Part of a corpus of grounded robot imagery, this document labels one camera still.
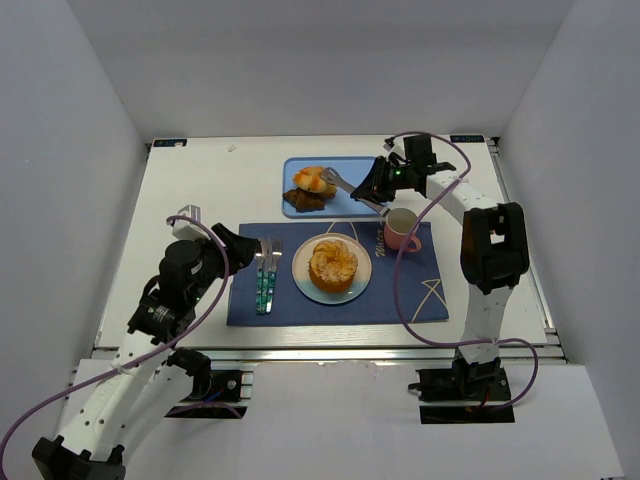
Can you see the sugared orange muffin bread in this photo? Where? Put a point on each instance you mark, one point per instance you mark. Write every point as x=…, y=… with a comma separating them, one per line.
x=332, y=267

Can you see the knife with green handle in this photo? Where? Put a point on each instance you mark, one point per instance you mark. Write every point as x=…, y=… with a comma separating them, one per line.
x=267, y=263

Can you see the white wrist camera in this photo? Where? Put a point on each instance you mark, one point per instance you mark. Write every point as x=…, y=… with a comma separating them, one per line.
x=185, y=230
x=395, y=152

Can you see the metal serving tongs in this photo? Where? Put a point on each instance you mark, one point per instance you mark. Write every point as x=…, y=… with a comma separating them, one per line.
x=331, y=176

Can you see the fork with green handle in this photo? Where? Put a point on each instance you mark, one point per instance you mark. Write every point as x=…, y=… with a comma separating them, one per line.
x=276, y=254

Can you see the brown chocolate croissant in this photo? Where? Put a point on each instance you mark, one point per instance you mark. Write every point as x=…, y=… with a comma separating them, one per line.
x=304, y=201

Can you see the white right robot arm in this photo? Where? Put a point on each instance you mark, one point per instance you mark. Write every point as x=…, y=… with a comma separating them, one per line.
x=494, y=253

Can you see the dark label sticker right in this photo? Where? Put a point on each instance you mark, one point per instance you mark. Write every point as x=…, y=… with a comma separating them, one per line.
x=467, y=139

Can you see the dark label sticker left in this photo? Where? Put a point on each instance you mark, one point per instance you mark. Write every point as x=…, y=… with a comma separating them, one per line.
x=169, y=143

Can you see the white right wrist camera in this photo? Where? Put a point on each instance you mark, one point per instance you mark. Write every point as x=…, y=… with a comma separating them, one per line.
x=395, y=152

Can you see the round orange striped bun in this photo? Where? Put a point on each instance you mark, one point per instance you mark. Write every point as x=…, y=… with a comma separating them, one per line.
x=309, y=179

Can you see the aluminium table rail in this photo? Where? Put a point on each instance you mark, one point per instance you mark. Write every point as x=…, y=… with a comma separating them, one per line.
x=545, y=352

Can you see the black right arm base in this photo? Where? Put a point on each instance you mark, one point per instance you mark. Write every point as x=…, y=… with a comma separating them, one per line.
x=442, y=402

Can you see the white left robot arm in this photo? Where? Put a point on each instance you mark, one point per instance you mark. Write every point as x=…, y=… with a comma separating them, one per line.
x=150, y=373

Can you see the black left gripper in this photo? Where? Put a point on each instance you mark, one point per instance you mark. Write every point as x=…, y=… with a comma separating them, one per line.
x=230, y=247

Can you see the cream and blue plate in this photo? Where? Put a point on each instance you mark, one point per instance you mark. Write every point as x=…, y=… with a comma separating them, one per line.
x=300, y=264

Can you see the dark label sticker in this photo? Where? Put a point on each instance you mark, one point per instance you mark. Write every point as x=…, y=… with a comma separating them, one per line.
x=467, y=139
x=169, y=143

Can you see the spoon with green handle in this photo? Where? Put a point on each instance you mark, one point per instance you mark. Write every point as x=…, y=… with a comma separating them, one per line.
x=261, y=256

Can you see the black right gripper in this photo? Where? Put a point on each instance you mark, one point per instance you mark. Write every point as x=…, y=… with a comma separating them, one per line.
x=379, y=178

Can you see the pink ceramic mug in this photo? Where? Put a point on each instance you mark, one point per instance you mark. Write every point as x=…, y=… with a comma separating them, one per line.
x=398, y=224

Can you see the blue cloth placemat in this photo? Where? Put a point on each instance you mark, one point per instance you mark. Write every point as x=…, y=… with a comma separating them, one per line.
x=420, y=285

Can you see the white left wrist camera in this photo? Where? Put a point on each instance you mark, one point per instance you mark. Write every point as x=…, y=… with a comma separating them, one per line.
x=185, y=230

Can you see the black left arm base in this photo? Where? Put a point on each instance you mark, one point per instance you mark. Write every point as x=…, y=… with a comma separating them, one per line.
x=222, y=394

